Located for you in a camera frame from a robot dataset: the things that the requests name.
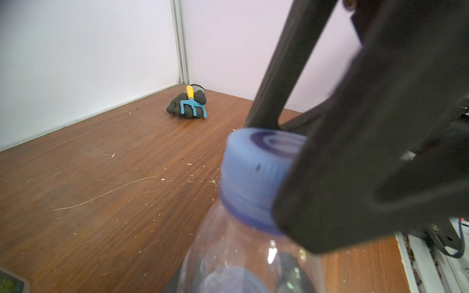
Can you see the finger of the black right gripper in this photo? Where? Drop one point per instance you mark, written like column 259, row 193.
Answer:
column 350, row 184
column 302, row 30

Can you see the blue bottle cap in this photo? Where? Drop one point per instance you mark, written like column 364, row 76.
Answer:
column 255, row 163

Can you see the blue label water bottle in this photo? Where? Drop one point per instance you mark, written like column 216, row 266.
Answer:
column 228, row 256

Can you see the teal print clear bottle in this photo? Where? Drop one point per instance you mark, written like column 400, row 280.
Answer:
column 13, row 283

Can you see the black blue work glove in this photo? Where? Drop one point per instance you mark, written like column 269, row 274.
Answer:
column 173, row 107

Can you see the blue yellow garden hand rake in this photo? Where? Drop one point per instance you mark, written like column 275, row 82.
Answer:
column 193, row 103

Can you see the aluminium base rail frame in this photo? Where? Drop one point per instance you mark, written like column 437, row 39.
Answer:
column 430, row 270

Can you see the aluminium corner frame post right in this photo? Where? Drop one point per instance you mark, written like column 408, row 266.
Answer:
column 180, row 38

